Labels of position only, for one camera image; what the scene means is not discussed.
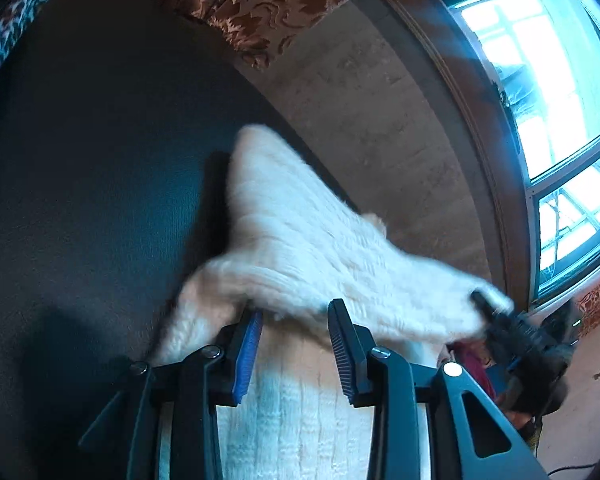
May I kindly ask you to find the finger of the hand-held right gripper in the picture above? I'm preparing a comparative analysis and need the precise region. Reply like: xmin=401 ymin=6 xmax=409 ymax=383
xmin=471 ymin=289 xmax=537 ymax=357

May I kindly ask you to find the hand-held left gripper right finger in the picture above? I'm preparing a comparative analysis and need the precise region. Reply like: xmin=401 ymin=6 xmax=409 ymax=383
xmin=327 ymin=298 xmax=551 ymax=480

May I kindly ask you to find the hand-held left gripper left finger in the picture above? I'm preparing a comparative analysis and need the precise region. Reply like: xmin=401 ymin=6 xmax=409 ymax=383
xmin=78 ymin=307 xmax=266 ymax=480

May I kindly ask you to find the white knit sweater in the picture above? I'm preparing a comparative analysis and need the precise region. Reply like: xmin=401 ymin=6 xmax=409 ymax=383
xmin=150 ymin=125 xmax=516 ymax=480

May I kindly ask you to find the red cloth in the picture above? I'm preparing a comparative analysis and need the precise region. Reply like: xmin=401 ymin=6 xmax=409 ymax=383
xmin=449 ymin=340 xmax=498 ymax=403

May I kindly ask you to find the wooden framed window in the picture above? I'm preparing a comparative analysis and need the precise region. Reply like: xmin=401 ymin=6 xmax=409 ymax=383
xmin=380 ymin=0 xmax=600 ymax=316

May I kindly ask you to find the brown patterned curtain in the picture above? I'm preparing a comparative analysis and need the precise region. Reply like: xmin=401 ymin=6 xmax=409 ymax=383
xmin=135 ymin=0 xmax=423 ymax=70

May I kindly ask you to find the blue patterned cloth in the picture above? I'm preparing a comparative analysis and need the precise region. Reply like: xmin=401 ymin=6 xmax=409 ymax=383
xmin=0 ymin=0 xmax=77 ymax=98

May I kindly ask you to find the black cable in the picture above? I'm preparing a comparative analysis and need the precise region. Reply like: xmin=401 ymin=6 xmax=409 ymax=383
xmin=545 ymin=464 xmax=598 ymax=477

